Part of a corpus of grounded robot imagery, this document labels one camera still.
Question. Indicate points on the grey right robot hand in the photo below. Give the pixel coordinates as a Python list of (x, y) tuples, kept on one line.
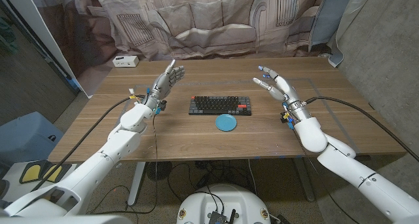
[(288, 91)]

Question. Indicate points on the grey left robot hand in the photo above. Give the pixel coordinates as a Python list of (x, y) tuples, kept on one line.
[(160, 88)]

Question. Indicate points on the black mechanical keyboard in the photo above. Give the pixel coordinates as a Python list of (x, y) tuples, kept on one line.
[(216, 105)]

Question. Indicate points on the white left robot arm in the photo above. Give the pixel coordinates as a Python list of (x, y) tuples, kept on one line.
[(98, 161)]

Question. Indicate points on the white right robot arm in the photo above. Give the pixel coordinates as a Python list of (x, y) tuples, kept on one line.
[(360, 178)]

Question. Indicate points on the blue round coaster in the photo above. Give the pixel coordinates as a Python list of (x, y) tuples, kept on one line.
[(226, 122)]

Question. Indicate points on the white power box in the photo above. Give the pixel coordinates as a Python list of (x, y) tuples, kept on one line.
[(125, 61)]

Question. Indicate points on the black round floor fan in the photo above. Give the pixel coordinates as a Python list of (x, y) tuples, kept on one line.
[(160, 170)]

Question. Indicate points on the printed sofa backdrop cloth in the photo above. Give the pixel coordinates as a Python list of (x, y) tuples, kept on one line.
[(209, 21)]

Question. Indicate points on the grey table leg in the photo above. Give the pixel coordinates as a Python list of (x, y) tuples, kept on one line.
[(304, 181)]

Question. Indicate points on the white table leg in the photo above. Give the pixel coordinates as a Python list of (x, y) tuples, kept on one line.
[(135, 184)]

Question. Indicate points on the white cloth sheet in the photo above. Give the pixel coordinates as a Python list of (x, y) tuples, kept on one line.
[(357, 8)]

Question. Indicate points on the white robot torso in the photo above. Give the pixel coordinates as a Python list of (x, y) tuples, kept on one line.
[(229, 197)]

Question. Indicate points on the yellow black foot pedal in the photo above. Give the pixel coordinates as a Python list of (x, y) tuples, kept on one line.
[(31, 173), (52, 173)]

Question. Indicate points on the white partition panel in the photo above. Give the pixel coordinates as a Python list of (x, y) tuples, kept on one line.
[(39, 21)]

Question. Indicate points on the black electronics box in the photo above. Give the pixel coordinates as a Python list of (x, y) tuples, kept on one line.
[(216, 218)]

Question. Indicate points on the blue plastic bin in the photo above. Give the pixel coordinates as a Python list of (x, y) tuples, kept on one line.
[(26, 135)]

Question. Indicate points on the white pedal base plate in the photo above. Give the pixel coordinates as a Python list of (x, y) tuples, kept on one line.
[(16, 188)]

